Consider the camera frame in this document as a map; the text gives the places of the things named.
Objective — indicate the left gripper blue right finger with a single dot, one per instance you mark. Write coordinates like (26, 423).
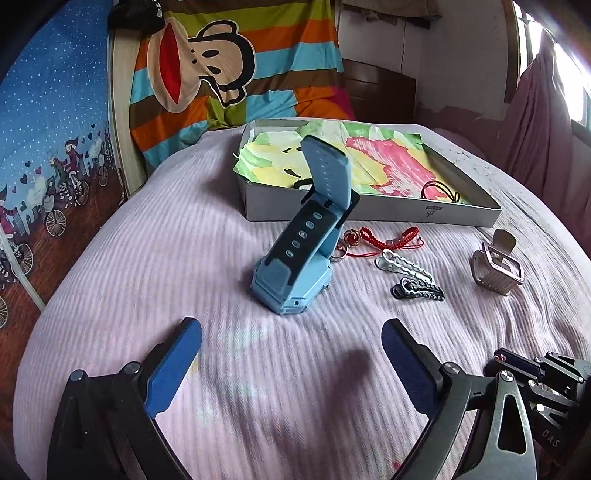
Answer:
(416, 365)

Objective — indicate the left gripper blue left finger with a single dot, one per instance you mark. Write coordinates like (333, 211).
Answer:
(164, 374)

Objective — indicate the black patterned hair clip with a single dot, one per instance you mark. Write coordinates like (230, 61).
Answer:
(409, 288)

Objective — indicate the white chain hair clip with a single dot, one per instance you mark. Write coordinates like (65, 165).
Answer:
(393, 262)

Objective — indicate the light blue smart watch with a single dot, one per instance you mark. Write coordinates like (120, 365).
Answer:
(299, 266)

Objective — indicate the lavender ribbed bedspread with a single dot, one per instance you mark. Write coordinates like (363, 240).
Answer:
(311, 396)

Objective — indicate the grey cardboard box tray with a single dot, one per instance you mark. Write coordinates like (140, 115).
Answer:
(269, 203)

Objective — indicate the colourful painted paper liner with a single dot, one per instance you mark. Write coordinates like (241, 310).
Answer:
(385, 162)

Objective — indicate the blue starry cartoon curtain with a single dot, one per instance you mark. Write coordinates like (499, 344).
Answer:
(59, 180)

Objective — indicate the pink window curtain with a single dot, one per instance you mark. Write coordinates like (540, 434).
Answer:
(534, 142)

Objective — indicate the dark wooden cabinet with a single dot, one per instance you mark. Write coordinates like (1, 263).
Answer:
(379, 95)

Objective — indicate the striped monkey blanket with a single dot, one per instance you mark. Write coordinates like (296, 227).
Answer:
(216, 65)

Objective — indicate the hanging brown clothes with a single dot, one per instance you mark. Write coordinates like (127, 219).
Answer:
(420, 13)

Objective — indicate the wooden headboard post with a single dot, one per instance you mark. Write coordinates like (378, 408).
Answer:
(123, 48)

